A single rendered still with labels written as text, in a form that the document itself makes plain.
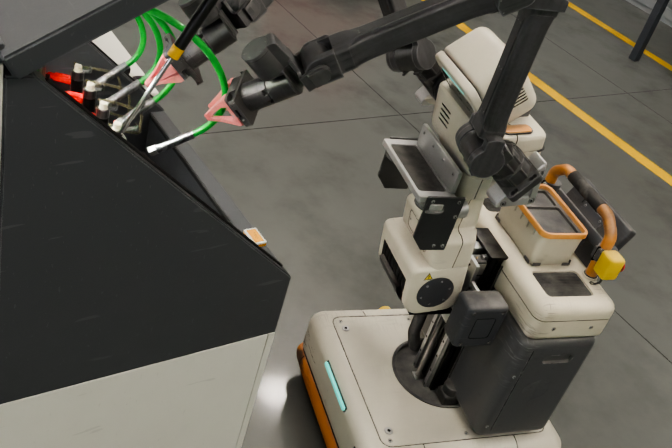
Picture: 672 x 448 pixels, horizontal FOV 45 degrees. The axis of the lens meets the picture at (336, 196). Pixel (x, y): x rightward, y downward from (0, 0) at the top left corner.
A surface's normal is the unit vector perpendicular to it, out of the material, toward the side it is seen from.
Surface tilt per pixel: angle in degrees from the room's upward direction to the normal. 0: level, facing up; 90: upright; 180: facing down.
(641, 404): 0
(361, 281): 0
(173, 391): 90
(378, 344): 0
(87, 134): 90
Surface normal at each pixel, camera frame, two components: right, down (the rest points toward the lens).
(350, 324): 0.25, -0.80
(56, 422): 0.52, 0.59
